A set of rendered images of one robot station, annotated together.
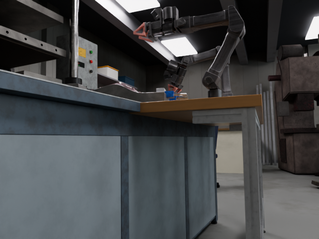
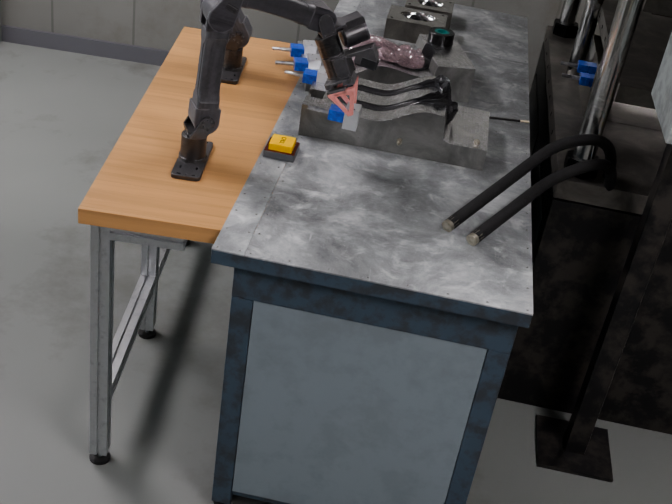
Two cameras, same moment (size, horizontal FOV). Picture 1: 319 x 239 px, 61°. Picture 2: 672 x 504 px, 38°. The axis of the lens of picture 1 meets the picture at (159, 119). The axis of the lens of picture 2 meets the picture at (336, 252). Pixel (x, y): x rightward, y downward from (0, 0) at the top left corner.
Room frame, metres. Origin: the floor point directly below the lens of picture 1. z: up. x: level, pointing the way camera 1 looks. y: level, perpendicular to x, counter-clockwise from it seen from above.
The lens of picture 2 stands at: (3.92, -0.93, 1.96)
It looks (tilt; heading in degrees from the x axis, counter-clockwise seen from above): 32 degrees down; 158
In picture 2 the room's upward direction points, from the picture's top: 9 degrees clockwise
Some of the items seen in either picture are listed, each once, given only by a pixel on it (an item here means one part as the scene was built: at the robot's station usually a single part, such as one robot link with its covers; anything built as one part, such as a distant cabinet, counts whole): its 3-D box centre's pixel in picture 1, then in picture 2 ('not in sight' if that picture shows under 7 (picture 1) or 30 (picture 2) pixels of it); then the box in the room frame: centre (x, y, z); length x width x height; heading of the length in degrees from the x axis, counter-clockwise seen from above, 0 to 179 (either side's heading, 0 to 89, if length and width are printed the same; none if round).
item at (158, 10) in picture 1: (156, 20); not in sight; (1.31, 0.00, 1.25); 0.07 x 0.06 x 0.11; 159
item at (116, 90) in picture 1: (116, 98); (383, 62); (1.28, 0.20, 0.86); 0.50 x 0.26 x 0.11; 81
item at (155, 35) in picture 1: (157, 31); not in sight; (1.31, 0.00, 1.20); 0.10 x 0.07 x 0.07; 159
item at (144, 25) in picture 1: (143, 32); not in sight; (1.32, 0.08, 1.20); 0.09 x 0.07 x 0.07; 69
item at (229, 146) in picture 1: (235, 148); not in sight; (6.37, -1.76, 0.43); 2.48 x 0.79 x 0.86; 159
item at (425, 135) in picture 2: not in sight; (399, 110); (1.64, 0.12, 0.87); 0.50 x 0.26 x 0.14; 64
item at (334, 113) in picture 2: not in sight; (333, 112); (1.78, -0.12, 0.93); 0.13 x 0.05 x 0.05; 64
